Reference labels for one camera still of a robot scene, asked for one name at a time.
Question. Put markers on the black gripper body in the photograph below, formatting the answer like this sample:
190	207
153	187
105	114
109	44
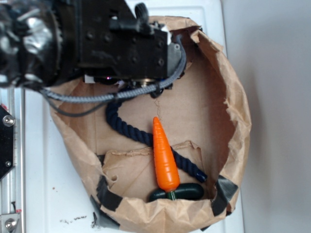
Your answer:
104	39

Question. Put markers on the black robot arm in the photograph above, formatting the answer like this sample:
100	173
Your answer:
45	43

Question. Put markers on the brown paper bag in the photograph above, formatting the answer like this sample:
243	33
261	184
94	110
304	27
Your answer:
206	119

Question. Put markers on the orange toy carrot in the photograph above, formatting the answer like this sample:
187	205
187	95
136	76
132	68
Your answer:
165	166

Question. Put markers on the dark green toy vegetable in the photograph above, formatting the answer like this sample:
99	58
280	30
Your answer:
187	191

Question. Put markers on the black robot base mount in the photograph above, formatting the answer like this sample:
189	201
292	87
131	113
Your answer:
7	122

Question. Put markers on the aluminium frame rail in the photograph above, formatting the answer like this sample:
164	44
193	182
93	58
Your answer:
12	193

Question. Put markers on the metal corner bracket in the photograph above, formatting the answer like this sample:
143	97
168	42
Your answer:
9	223

